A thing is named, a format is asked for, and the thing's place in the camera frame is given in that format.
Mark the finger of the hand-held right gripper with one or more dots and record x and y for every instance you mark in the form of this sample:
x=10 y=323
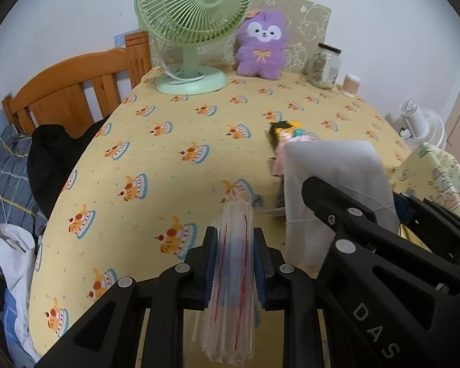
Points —
x=444 y=224
x=322 y=203

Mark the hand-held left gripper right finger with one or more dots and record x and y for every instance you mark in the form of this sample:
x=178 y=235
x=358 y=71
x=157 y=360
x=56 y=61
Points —
x=258 y=272

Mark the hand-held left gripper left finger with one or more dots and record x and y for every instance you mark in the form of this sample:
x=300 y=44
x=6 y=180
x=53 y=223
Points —
x=213 y=272

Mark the clear plastic bag bundle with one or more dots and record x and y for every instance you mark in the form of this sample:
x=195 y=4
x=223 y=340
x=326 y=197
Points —
x=234 y=276

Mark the pale patterned storage box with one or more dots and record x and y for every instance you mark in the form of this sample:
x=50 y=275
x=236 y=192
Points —
x=444 y=172

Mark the pink packet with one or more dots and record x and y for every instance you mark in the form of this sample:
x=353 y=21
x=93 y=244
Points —
x=279 y=161

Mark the white fan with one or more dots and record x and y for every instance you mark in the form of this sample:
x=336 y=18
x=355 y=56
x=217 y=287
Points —
x=425 y=122

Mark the yellow cake print tablecloth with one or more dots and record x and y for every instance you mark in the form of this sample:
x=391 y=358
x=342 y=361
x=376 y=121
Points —
x=168 y=168

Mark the glass jar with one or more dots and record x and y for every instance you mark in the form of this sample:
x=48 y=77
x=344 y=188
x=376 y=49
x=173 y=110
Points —
x=324 y=69

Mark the purple plush toy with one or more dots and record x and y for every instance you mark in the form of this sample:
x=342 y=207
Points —
x=260 y=46

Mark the beige patterned backing board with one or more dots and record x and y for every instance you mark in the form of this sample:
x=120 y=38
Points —
x=310 y=23

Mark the black garment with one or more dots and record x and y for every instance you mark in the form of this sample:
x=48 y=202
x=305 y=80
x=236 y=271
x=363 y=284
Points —
x=57 y=153

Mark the white garment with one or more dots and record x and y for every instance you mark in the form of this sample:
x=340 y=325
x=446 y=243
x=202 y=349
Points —
x=13 y=260

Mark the blue plaid bedding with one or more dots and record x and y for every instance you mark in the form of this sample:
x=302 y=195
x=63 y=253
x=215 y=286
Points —
x=7 y=176

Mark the green table fan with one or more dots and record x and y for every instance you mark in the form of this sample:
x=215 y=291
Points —
x=193 y=4

